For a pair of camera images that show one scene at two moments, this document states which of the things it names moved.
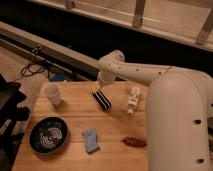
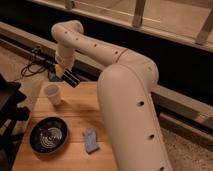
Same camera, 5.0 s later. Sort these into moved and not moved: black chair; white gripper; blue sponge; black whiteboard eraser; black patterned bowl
Moved: black whiteboard eraser; white gripper
Not moved: blue sponge; black patterned bowl; black chair
